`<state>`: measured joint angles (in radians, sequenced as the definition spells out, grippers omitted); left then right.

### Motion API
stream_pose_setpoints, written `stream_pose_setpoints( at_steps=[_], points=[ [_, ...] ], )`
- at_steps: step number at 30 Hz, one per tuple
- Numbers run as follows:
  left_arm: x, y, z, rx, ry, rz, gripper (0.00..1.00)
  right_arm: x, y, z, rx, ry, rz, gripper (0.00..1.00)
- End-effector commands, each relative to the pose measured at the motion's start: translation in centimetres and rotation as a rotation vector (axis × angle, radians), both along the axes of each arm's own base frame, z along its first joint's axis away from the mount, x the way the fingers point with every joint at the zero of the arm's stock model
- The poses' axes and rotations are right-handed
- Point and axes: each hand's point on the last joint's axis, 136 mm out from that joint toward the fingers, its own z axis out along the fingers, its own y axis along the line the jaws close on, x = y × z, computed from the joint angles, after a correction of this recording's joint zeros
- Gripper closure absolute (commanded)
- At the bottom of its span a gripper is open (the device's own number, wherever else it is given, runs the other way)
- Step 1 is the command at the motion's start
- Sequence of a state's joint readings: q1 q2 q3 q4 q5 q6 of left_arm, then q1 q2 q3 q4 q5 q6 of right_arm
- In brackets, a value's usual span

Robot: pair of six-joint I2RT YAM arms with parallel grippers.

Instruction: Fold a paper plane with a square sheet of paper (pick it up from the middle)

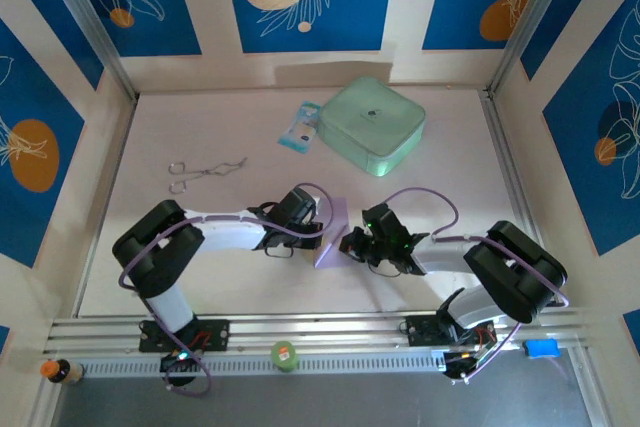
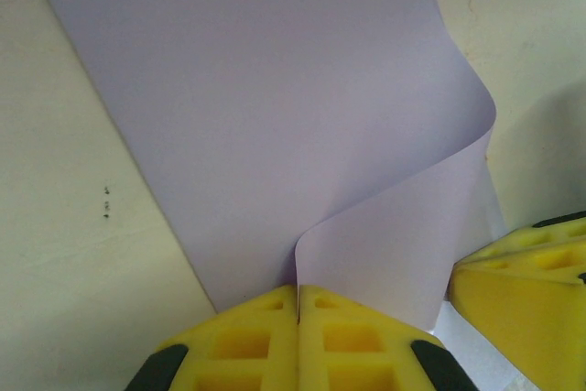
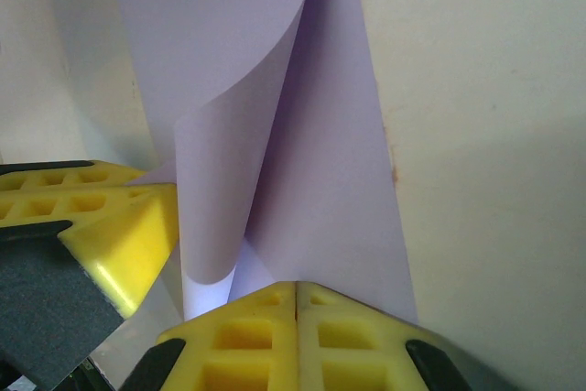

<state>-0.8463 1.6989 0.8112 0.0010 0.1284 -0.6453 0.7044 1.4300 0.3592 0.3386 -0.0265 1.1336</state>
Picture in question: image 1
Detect brown bottle with orange cap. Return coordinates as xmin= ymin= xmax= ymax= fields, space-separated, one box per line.
xmin=39 ymin=357 xmax=85 ymax=387

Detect grey slotted cable duct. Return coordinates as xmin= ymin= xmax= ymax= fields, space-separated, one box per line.
xmin=74 ymin=350 xmax=451 ymax=379

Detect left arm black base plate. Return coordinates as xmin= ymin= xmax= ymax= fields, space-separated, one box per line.
xmin=138 ymin=319 xmax=231 ymax=353

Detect aluminium frame post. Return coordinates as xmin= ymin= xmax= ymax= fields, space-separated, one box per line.
xmin=37 ymin=0 xmax=140 ymax=101
xmin=487 ymin=0 xmax=617 ymax=98

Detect aluminium side rail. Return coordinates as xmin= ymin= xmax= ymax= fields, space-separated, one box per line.
xmin=479 ymin=89 xmax=559 ymax=308

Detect blue box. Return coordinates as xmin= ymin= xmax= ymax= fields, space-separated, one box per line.
xmin=523 ymin=338 xmax=560 ymax=360

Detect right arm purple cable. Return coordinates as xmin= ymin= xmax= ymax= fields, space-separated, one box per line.
xmin=382 ymin=187 xmax=571 ymax=384

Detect metal tongs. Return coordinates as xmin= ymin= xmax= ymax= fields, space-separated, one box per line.
xmin=168 ymin=156 xmax=249 ymax=195

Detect aluminium mounting rail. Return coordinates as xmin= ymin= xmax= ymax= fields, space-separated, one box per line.
xmin=42 ymin=305 xmax=599 ymax=356

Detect green jar with orange label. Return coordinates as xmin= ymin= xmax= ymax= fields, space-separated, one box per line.
xmin=270 ymin=340 xmax=300 ymax=374

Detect black controller board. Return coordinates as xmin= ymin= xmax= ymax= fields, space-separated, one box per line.
xmin=159 ymin=350 xmax=202 ymax=374
xmin=443 ymin=348 xmax=484 ymax=381

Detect blue wet wipes packet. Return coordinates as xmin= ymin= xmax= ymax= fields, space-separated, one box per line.
xmin=277 ymin=100 xmax=321 ymax=153

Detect mint green zip pouch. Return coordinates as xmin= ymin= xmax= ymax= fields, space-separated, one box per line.
xmin=317 ymin=75 xmax=428 ymax=179

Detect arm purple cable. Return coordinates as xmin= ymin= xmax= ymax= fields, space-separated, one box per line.
xmin=382 ymin=187 xmax=571 ymax=384
xmin=118 ymin=183 xmax=335 ymax=397

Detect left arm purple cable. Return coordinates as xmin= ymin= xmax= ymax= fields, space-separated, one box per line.
xmin=118 ymin=183 xmax=335 ymax=397

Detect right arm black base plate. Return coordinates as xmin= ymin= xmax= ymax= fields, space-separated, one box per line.
xmin=403 ymin=314 xmax=496 ymax=348

